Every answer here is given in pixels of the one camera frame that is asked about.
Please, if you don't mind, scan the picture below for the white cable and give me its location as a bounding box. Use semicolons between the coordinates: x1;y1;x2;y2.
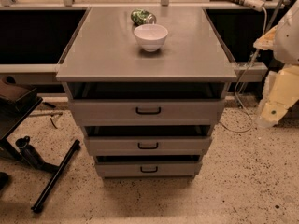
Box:
218;7;269;133

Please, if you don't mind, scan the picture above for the black stand with base bar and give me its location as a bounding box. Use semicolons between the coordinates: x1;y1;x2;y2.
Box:
0;77;80;213

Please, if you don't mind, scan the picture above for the grey drawer cabinet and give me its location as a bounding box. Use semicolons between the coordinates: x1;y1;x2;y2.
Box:
57;6;236;166

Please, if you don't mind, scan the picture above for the grey bottom drawer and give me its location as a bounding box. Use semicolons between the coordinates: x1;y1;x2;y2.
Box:
95;162;201;178

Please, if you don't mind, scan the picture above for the grey drawer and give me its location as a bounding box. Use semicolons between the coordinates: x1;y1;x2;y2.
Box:
68;100;224;126
84;136;212;156
95;162;201;178

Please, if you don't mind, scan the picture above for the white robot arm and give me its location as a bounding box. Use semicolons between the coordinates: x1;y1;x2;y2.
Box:
253;0;299;128

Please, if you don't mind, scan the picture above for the grey top drawer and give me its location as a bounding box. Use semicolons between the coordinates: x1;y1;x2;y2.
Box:
68;100;224;126

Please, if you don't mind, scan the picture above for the white ceramic bowl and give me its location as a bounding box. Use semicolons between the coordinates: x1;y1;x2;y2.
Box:
134;24;168;52

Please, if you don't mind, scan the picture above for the grey side rail beam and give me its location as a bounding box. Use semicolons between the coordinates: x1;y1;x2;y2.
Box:
232;62;268;83

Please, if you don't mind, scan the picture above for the grey middle drawer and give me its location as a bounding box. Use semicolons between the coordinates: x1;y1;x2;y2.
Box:
84;136;212;156

